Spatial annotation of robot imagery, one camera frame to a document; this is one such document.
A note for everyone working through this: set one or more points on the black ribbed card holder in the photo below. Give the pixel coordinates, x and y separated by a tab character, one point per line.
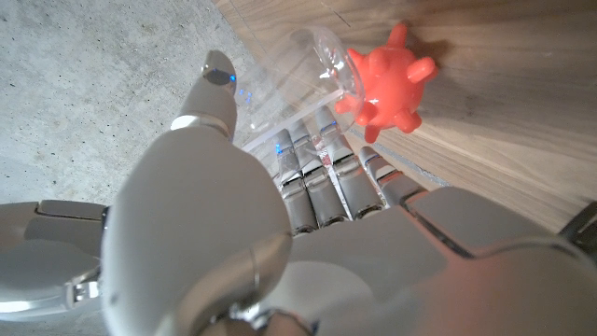
583	233

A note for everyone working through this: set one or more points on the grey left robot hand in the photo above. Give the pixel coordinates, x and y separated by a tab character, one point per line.
350	261

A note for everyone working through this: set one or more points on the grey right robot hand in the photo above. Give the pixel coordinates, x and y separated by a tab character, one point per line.
46	261

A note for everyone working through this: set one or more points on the orange spiky stress ball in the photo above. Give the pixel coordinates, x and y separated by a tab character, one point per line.
392	91

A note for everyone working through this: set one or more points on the clear plastic dispenser bottle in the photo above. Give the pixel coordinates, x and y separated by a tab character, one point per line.
289	79

